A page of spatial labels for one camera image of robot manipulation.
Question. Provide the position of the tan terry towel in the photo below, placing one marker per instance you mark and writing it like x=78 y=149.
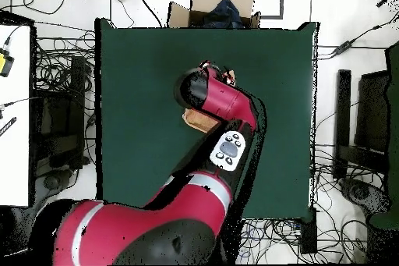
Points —
x=202 y=121

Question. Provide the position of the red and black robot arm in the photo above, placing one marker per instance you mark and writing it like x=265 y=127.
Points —
x=149 y=222

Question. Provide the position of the dark green table cloth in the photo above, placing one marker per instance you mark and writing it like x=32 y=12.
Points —
x=280 y=153

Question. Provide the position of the blue jeans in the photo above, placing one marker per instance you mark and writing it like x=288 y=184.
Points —
x=226 y=13

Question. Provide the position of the black floor stand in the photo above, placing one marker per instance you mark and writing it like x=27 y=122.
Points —
x=59 y=122
x=343 y=107

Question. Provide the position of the black power strip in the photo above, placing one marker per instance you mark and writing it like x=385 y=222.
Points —
x=308 y=238

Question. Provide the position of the white desk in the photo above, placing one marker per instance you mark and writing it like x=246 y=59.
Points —
x=14 y=153

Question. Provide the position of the black slotted bar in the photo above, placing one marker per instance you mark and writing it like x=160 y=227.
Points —
x=7 y=126

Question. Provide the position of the dark green cloth cover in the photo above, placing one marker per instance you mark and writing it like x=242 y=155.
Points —
x=393 y=122

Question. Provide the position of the yellow and black device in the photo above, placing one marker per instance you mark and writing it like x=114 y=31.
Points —
x=4 y=63

